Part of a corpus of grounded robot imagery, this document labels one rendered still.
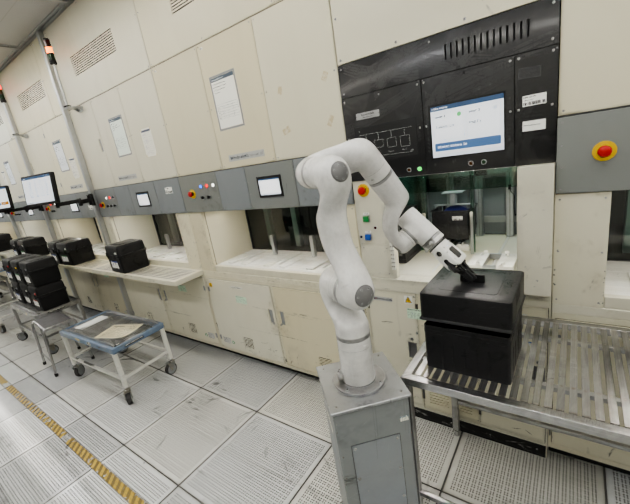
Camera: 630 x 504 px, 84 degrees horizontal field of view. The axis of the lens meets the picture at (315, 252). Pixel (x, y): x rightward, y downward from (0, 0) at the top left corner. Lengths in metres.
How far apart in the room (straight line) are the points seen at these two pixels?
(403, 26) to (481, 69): 0.38
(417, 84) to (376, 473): 1.54
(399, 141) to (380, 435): 1.23
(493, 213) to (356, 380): 1.67
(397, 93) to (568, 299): 1.13
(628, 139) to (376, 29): 1.04
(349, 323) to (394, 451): 0.49
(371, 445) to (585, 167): 1.24
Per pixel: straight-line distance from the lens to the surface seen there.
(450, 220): 2.27
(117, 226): 4.14
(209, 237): 2.84
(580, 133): 1.61
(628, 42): 1.64
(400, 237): 1.28
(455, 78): 1.68
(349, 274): 1.09
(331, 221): 1.07
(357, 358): 1.25
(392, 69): 1.77
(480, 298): 1.23
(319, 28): 1.99
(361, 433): 1.34
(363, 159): 1.13
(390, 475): 1.50
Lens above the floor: 1.57
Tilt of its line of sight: 16 degrees down
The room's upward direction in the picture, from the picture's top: 9 degrees counter-clockwise
